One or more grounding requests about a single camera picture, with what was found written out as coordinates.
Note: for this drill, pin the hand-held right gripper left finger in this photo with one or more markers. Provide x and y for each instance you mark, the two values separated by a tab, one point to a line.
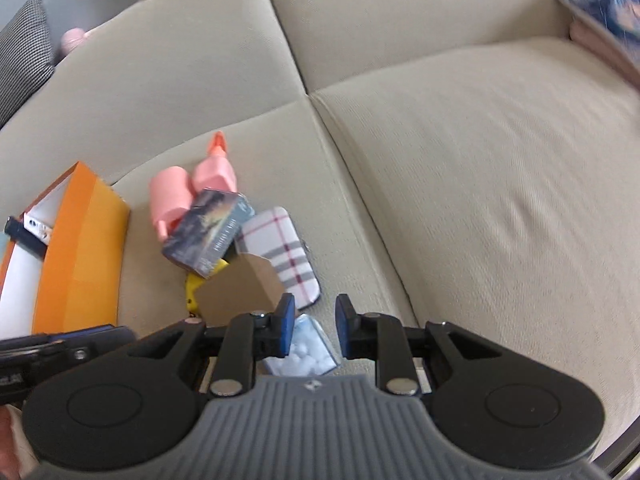
286	327

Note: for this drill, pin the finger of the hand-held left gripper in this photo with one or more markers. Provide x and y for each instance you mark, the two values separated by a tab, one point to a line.
100	340

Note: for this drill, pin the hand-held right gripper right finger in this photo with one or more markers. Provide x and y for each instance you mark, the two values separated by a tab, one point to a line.
343	327

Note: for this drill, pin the small brown cardboard box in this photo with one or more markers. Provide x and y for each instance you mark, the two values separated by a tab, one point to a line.
235	290

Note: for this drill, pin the orange cardboard box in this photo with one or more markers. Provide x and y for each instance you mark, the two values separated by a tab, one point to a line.
82	255

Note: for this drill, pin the dark printed card box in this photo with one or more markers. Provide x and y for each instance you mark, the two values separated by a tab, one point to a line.
207	232

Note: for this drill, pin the pink toy water gun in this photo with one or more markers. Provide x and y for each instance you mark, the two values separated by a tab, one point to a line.
172	195

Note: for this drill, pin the person's left hand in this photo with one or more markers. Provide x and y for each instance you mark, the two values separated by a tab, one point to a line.
9	440

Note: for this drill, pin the small yellow toy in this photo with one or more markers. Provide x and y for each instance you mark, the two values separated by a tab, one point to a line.
192	290

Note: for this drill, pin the beige sofa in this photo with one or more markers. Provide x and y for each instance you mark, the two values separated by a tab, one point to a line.
450	160

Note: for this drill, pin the houndstooth cushion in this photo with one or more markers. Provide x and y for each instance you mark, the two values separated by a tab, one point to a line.
22	60

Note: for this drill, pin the pink plush toy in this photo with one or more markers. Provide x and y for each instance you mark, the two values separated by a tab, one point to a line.
72	40

